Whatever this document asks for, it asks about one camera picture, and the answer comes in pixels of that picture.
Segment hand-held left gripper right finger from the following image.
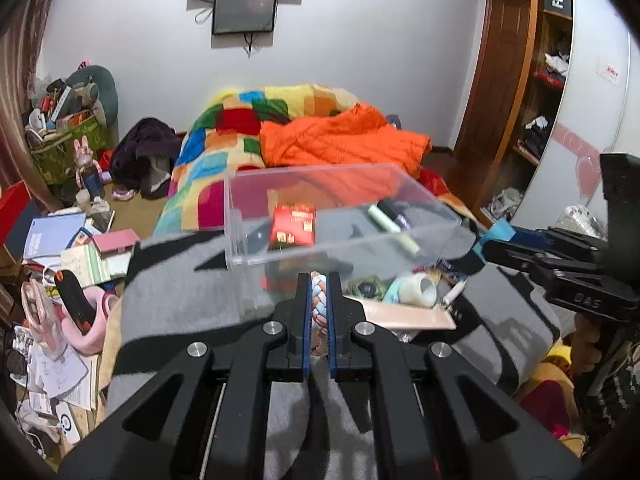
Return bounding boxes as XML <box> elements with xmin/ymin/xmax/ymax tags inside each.
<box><xmin>328</xmin><ymin>272</ymin><xmax>584</xmax><ymax>480</ymax></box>

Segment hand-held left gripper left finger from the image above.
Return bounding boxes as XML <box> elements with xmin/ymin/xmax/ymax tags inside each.
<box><xmin>60</xmin><ymin>272</ymin><xmax>313</xmax><ymax>480</ymax></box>

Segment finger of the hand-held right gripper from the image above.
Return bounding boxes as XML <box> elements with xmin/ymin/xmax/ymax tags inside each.
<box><xmin>481</xmin><ymin>239</ymin><xmax>602</xmax><ymax>287</ymax></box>
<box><xmin>491</xmin><ymin>220</ymin><xmax>609</xmax><ymax>254</ymax></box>

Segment braided rope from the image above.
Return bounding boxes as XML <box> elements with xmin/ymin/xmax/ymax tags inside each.
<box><xmin>310</xmin><ymin>271</ymin><xmax>331</xmax><ymax>357</ymax></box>

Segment dark green container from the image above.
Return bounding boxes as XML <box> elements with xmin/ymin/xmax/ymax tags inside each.
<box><xmin>348</xmin><ymin>277</ymin><xmax>388</xmax><ymax>304</ymax></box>

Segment peach tube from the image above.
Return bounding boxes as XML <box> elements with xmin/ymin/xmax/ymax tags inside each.
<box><xmin>357</xmin><ymin>299</ymin><xmax>457</xmax><ymax>332</ymax></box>

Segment mint and white tube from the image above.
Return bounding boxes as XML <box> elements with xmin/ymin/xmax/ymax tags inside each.
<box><xmin>391</xmin><ymin>272</ymin><xmax>439</xmax><ymax>309</ymax></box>

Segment red carton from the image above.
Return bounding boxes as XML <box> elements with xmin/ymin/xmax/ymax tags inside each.
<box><xmin>270</xmin><ymin>203</ymin><xmax>317</xmax><ymax>248</ymax></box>

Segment light green tube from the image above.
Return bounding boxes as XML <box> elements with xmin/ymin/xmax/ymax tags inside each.
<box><xmin>368</xmin><ymin>205</ymin><xmax>421</xmax><ymax>255</ymax></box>

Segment dark purple bottle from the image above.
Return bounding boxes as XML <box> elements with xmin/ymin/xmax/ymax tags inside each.
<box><xmin>377</xmin><ymin>199</ymin><xmax>414</xmax><ymax>231</ymax></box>

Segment clear plastic box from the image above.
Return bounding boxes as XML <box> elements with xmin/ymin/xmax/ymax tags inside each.
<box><xmin>222</xmin><ymin>162</ymin><xmax>463</xmax><ymax>323</ymax></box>

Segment person's right forearm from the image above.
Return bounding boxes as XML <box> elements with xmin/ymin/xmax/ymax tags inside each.
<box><xmin>572</xmin><ymin>310</ymin><xmax>640</xmax><ymax>461</ymax></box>

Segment white shoes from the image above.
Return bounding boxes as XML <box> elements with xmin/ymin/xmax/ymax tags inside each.
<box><xmin>487</xmin><ymin>187</ymin><xmax>523</xmax><ymax>221</ymax></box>

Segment clear plastic bag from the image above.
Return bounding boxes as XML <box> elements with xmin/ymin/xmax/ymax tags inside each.
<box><xmin>555</xmin><ymin>205</ymin><xmax>608</xmax><ymax>238</ymax></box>

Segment yellow and red plush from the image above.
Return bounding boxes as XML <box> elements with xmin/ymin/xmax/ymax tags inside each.
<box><xmin>520</xmin><ymin>340</ymin><xmax>581</xmax><ymax>441</ymax></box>

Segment grey and black blanket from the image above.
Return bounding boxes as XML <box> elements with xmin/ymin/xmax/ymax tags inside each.
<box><xmin>107</xmin><ymin>232</ymin><xmax>566</xmax><ymax>480</ymax></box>

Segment wooden wardrobe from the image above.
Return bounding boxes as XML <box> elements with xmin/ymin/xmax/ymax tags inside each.
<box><xmin>452</xmin><ymin>0</ymin><xmax>576</xmax><ymax>221</ymax></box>

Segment white wardrobe door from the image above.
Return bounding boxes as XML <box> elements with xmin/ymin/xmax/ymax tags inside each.
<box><xmin>510</xmin><ymin>0</ymin><xmax>640</xmax><ymax>241</ymax></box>

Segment orange down jacket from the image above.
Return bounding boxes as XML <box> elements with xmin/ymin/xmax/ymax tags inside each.
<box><xmin>259</xmin><ymin>103</ymin><xmax>432</xmax><ymax>181</ymax></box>

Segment pink toy house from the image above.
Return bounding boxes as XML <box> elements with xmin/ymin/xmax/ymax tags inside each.
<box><xmin>92</xmin><ymin>229</ymin><xmax>141</xmax><ymax>256</ymax></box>

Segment colourful patchwork blanket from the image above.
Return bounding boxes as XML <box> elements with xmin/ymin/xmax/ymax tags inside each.
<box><xmin>152</xmin><ymin>85</ymin><xmax>481</xmax><ymax>241</ymax></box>

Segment green striped box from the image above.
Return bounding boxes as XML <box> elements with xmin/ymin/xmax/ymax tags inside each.
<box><xmin>60</xmin><ymin>245</ymin><xmax>112</xmax><ymax>286</ymax></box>

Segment dark clothes pile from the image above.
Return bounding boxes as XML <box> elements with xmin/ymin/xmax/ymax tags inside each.
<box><xmin>110</xmin><ymin>117</ymin><xmax>182</xmax><ymax>198</ymax></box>

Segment scattered white papers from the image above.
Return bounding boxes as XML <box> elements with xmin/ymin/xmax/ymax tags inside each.
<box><xmin>15</xmin><ymin>330</ymin><xmax>98</xmax><ymax>411</ymax></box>

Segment pink rabbit toy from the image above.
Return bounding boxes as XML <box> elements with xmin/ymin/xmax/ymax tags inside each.
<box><xmin>74</xmin><ymin>137</ymin><xmax>108</xmax><ymax>206</ymax></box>

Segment blue notebook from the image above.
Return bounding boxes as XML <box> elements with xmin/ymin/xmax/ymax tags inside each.
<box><xmin>22</xmin><ymin>212</ymin><xmax>87</xmax><ymax>263</ymax></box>

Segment green bag of clutter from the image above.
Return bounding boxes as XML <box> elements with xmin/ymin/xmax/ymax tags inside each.
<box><xmin>27</xmin><ymin>115</ymin><xmax>113</xmax><ymax>183</ymax></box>

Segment long red box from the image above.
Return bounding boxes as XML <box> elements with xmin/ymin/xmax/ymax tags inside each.
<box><xmin>0</xmin><ymin>180</ymin><xmax>41</xmax><ymax>246</ymax></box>

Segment small black monitor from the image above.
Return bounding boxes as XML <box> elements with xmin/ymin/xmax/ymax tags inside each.
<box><xmin>212</xmin><ymin>0</ymin><xmax>278</xmax><ymax>36</ymax></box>

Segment striped brown curtain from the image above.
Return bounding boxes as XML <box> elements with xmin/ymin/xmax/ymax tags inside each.
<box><xmin>0</xmin><ymin>0</ymin><xmax>66</xmax><ymax>211</ymax></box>

